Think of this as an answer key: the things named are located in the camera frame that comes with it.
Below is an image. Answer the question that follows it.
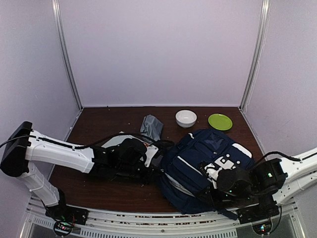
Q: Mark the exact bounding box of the green plate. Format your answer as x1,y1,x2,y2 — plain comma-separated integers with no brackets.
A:
208,114,233,131

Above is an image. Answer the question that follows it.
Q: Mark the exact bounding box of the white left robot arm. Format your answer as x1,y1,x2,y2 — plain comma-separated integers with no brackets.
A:
0,121,164,226

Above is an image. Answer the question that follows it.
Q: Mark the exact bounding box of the left aluminium frame post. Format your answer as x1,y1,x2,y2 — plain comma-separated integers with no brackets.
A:
52,0,83,111

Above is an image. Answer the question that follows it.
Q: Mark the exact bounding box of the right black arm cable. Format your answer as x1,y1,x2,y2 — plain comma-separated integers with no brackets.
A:
252,150,303,174

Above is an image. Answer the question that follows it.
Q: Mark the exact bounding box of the right aluminium frame post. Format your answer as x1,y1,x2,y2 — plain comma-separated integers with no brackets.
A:
240,0,270,112

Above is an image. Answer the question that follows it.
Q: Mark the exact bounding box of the white ceramic bowl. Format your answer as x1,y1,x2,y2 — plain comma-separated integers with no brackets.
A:
175,110,197,128

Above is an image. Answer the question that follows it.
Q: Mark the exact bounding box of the navy blue student backpack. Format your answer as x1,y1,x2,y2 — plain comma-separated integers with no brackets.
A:
158,128,255,220

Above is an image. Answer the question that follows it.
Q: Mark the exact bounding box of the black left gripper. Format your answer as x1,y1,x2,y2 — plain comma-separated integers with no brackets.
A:
116,161,162,185

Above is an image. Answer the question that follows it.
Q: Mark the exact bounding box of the aluminium frame post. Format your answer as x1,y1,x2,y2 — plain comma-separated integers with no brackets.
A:
52,0,83,111
240,0,270,112

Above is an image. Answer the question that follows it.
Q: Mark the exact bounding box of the front metal rail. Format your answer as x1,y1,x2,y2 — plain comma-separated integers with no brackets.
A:
18,196,308,238

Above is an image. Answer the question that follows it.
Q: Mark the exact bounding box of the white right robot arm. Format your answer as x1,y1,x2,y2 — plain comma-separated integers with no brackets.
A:
195,149,317,224

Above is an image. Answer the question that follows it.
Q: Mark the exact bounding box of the grey zip pouch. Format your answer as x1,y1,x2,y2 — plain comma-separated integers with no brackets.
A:
140,115,163,141

